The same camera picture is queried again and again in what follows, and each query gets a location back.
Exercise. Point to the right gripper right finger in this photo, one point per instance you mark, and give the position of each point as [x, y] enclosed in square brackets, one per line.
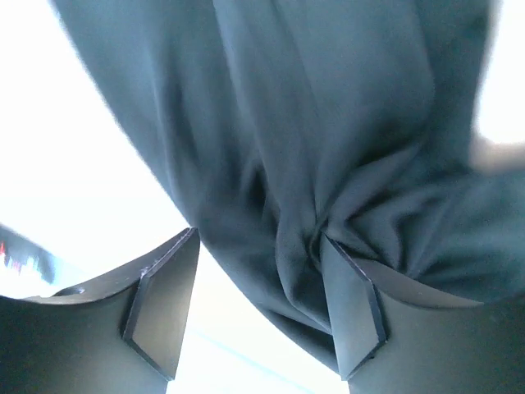
[393, 334]

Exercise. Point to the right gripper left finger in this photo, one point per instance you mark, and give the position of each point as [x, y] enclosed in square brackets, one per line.
[120, 332]

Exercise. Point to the black t shirt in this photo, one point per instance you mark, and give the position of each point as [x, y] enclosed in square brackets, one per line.
[273, 123]

